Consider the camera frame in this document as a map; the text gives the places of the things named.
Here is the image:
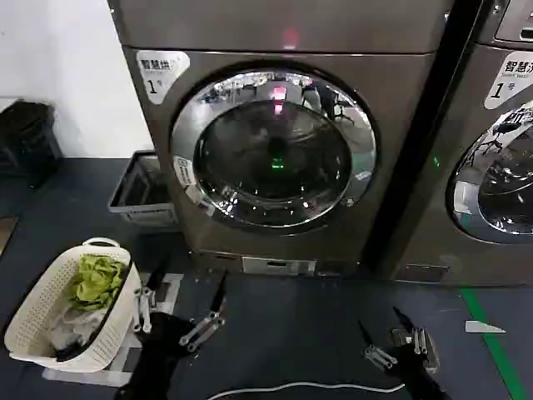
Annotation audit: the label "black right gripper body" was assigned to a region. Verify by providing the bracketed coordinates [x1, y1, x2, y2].
[391, 352, 444, 400]

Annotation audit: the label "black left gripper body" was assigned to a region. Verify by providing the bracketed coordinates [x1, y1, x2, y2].
[137, 311, 197, 376]

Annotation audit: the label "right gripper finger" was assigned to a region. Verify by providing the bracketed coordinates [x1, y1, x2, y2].
[391, 306, 429, 356]
[356, 318, 400, 371]

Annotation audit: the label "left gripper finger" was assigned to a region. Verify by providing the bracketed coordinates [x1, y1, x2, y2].
[132, 258, 168, 333]
[177, 271, 228, 353]

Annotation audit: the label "green crumpled cloth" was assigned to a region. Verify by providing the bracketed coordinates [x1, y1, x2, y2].
[68, 253, 128, 313]

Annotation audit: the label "white pointed floor sticker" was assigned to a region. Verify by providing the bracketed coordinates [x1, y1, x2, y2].
[465, 319, 507, 334]

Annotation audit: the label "white and grey clothes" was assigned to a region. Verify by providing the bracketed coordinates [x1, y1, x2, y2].
[49, 307, 106, 362]

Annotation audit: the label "green floor tape line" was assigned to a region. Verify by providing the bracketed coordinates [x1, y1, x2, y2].
[460, 287, 529, 400]

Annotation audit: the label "white perforated laundry basket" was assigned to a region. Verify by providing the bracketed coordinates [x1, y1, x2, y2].
[2, 237, 142, 373]

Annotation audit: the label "grey plastic bin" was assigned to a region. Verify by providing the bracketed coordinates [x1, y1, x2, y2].
[107, 149, 177, 228]

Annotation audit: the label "grey dryer with chrome door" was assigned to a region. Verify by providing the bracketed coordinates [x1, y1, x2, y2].
[386, 0, 533, 287]

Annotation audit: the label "chrome-ringed round glass door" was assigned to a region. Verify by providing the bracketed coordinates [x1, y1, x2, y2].
[444, 99, 533, 246]

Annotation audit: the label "round glass dryer door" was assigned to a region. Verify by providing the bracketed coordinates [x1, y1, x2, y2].
[169, 60, 379, 234]

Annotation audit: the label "black plastic crate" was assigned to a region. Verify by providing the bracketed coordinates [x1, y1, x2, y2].
[0, 99, 63, 189]

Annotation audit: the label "grey front-load dryer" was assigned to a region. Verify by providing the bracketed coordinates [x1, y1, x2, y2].
[106, 0, 456, 279]

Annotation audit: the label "white cable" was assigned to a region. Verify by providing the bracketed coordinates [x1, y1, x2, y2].
[207, 381, 406, 400]

